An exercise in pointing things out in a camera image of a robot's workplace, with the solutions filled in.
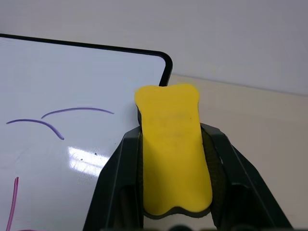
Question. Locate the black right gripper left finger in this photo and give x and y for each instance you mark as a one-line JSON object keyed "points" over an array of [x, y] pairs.
{"points": [[113, 183]]}

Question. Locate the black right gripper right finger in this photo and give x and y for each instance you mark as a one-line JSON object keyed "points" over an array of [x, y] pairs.
{"points": [[250, 183]]}

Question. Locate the yellow whiteboard eraser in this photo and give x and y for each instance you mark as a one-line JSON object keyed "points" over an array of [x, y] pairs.
{"points": [[173, 149]]}

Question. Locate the black-framed whiteboard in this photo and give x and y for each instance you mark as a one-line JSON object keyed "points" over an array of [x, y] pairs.
{"points": [[67, 125]]}

